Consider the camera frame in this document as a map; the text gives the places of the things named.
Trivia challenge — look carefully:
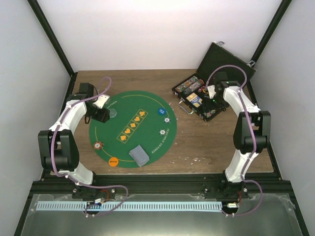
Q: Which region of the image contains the clear acrylic dealer button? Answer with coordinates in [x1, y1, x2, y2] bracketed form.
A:
[109, 109, 117, 118]

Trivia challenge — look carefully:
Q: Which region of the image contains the black poker chip case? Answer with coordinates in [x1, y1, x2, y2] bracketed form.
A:
[172, 42, 256, 122]

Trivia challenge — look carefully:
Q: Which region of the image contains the brown red chip stack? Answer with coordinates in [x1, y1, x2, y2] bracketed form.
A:
[93, 142, 103, 150]

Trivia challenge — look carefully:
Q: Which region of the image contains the orange big blind button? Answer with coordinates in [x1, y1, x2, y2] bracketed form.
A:
[108, 157, 119, 167]

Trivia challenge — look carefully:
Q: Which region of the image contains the grey card deck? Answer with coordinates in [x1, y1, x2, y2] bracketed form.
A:
[129, 145, 150, 167]

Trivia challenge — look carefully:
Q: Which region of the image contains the blue small blind button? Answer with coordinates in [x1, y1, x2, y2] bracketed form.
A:
[158, 108, 166, 116]

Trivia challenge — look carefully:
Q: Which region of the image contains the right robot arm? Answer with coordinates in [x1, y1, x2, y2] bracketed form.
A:
[204, 70, 271, 198]

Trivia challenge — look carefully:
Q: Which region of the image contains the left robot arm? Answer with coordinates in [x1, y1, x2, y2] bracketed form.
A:
[37, 83, 110, 199]

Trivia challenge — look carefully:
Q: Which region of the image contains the blue Texas Hold'em card box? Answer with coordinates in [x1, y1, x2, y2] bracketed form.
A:
[186, 93, 202, 108]

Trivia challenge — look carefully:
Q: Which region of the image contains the round green poker mat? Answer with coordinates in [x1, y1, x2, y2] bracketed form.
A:
[89, 90, 177, 169]

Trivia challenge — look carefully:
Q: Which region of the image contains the light blue slotted strip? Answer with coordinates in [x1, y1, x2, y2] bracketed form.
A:
[36, 201, 222, 212]

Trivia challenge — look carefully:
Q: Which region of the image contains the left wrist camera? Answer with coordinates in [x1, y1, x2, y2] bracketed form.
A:
[93, 94, 110, 109]

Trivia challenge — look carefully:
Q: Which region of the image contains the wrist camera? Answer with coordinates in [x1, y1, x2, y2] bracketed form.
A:
[207, 85, 216, 99]
[93, 94, 110, 109]

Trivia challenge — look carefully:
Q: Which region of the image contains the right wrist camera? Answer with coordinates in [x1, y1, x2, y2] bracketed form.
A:
[207, 85, 216, 99]

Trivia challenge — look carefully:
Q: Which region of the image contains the chrome case handle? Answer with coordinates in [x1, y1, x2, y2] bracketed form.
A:
[178, 99, 195, 115]

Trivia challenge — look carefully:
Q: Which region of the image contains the black aluminium frame rail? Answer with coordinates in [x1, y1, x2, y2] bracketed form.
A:
[31, 173, 292, 197]

